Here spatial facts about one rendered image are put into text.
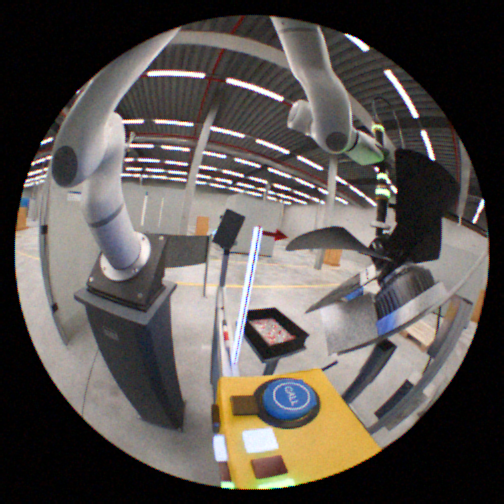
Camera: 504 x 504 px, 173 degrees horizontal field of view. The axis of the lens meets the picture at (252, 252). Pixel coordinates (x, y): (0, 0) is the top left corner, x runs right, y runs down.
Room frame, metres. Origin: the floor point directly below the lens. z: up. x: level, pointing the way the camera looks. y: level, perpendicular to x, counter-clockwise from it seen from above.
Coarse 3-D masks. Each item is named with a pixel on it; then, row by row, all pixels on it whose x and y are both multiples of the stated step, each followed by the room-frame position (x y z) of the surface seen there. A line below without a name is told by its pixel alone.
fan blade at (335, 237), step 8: (312, 232) 0.30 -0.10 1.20; (320, 232) 0.29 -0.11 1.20; (328, 232) 0.28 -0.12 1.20; (336, 232) 0.27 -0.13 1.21; (344, 232) 0.26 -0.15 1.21; (296, 240) 0.37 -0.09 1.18; (304, 240) 0.36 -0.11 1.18; (312, 240) 0.35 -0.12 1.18; (320, 240) 0.34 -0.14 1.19; (328, 240) 0.33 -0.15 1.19; (336, 240) 0.31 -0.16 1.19; (344, 240) 0.30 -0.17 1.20; (352, 240) 0.28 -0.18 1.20; (288, 248) 0.44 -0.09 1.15; (296, 248) 0.44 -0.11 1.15; (304, 248) 0.44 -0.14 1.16; (312, 248) 0.44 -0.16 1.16; (320, 248) 0.44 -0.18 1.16; (328, 248) 0.43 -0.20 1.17; (336, 248) 0.42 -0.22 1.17; (344, 248) 0.40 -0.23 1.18; (352, 248) 0.36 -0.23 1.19; (360, 248) 0.32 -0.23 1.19; (368, 248) 0.29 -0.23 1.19
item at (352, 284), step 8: (360, 272) 0.52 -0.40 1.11; (352, 280) 0.51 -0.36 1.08; (336, 288) 0.56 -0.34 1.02; (344, 288) 0.50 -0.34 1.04; (352, 288) 0.46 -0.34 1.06; (328, 296) 0.55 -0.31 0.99; (336, 296) 0.50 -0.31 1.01; (344, 296) 0.46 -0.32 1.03; (312, 304) 0.60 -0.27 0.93; (320, 304) 0.52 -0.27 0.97; (328, 304) 0.48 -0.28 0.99
